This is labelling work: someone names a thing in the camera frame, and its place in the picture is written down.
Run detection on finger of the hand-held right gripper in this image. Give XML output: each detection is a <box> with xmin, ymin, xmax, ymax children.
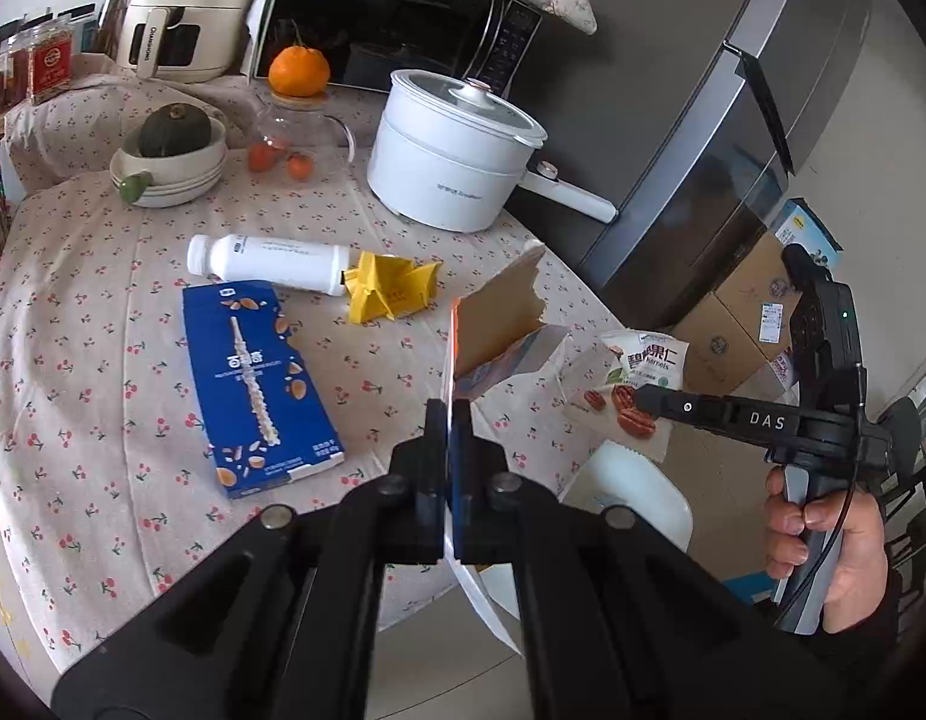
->
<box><xmin>634</xmin><ymin>385</ymin><xmax>810</xmax><ymax>440</ymax></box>

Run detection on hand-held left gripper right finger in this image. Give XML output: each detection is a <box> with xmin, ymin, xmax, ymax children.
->
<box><xmin>455</xmin><ymin>409</ymin><xmax>846</xmax><ymax>720</ymax></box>

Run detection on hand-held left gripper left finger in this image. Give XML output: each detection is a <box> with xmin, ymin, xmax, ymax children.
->
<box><xmin>50</xmin><ymin>397</ymin><xmax>453</xmax><ymax>720</ymax></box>

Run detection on white pecan packet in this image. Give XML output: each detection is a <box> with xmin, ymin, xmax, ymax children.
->
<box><xmin>564</xmin><ymin>328</ymin><xmax>690</xmax><ymax>464</ymax></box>

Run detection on orange and white snack box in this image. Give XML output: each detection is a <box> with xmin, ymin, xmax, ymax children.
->
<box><xmin>440</xmin><ymin>240</ymin><xmax>570</xmax><ymax>653</ymax></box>

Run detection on person's right hand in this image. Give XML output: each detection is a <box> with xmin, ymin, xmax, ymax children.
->
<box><xmin>763</xmin><ymin>465</ymin><xmax>895</xmax><ymax>635</ymax></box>

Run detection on large cardboard box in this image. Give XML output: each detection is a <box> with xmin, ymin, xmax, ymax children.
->
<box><xmin>673</xmin><ymin>292</ymin><xmax>798</xmax><ymax>395</ymax></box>

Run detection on cardboard box with white label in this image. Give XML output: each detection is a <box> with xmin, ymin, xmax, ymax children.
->
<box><xmin>721</xmin><ymin>229</ymin><xmax>809</xmax><ymax>350</ymax></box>

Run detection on blue and white carton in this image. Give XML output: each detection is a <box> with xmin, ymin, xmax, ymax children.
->
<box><xmin>770</xmin><ymin>199</ymin><xmax>845</xmax><ymax>267</ymax></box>

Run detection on blue snack box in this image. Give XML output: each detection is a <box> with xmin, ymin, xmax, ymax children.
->
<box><xmin>182</xmin><ymin>280</ymin><xmax>348</xmax><ymax>500</ymax></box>

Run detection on yellow crumpled wrapper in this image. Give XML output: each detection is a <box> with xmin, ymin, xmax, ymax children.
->
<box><xmin>345</xmin><ymin>251</ymin><xmax>444</xmax><ymax>325</ymax></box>

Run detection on white plastic bottle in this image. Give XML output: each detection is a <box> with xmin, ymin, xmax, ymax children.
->
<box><xmin>187</xmin><ymin>232</ymin><xmax>353</xmax><ymax>297</ymax></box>

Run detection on grey refrigerator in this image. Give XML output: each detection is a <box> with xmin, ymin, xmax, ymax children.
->
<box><xmin>500</xmin><ymin>0</ymin><xmax>873</xmax><ymax>308</ymax></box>

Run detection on white electric cooking pot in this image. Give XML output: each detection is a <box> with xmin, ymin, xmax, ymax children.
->
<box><xmin>367</xmin><ymin>69</ymin><xmax>618</xmax><ymax>233</ymax></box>

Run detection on cherry print tablecloth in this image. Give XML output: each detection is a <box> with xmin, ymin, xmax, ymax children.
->
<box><xmin>0</xmin><ymin>52</ymin><xmax>621</xmax><ymax>676</ymax></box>

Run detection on glass teapot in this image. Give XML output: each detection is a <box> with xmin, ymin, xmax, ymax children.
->
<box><xmin>247</xmin><ymin>90</ymin><xmax>357</xmax><ymax>170</ymax></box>

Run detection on orange tangerine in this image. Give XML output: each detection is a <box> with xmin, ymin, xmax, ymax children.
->
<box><xmin>268</xmin><ymin>45</ymin><xmax>331</xmax><ymax>98</ymax></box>

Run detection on dark green squash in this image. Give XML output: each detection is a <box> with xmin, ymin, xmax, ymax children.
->
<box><xmin>137</xmin><ymin>103</ymin><xmax>213</xmax><ymax>158</ymax></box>

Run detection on black microwave oven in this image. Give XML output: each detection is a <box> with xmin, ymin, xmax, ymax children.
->
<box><xmin>249</xmin><ymin>0</ymin><xmax>543</xmax><ymax>95</ymax></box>

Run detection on white air fryer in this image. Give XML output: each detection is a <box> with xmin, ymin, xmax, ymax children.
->
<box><xmin>116</xmin><ymin>0</ymin><xmax>273</xmax><ymax>83</ymax></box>

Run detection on red label jars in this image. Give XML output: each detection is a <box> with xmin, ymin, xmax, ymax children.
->
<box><xmin>5</xmin><ymin>15</ymin><xmax>78</xmax><ymax>106</ymax></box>

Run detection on white ceramic bowl green handle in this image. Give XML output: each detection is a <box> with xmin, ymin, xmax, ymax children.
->
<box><xmin>109</xmin><ymin>116</ymin><xmax>228</xmax><ymax>209</ymax></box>

